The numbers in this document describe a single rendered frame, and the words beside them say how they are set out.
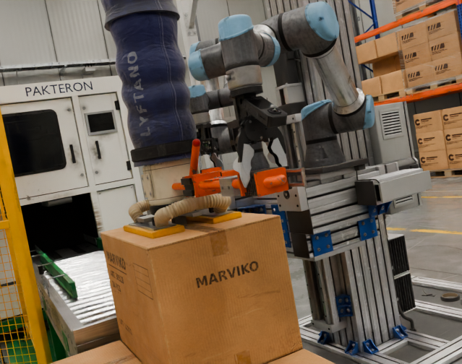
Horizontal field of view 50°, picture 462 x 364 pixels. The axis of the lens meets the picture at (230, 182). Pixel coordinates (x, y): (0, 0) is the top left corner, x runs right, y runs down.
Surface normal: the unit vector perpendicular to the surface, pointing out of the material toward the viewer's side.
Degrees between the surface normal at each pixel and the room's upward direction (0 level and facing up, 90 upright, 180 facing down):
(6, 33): 90
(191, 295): 90
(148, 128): 79
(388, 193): 90
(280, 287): 90
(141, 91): 69
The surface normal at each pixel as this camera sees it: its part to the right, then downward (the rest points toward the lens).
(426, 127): -0.85, 0.22
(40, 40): 0.49, -0.04
